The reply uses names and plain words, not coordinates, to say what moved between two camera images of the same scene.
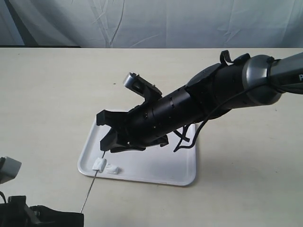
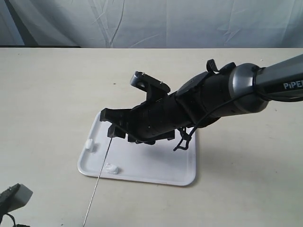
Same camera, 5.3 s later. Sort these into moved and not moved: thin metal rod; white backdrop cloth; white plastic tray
Moved: thin metal rod
Not moved: white backdrop cloth; white plastic tray
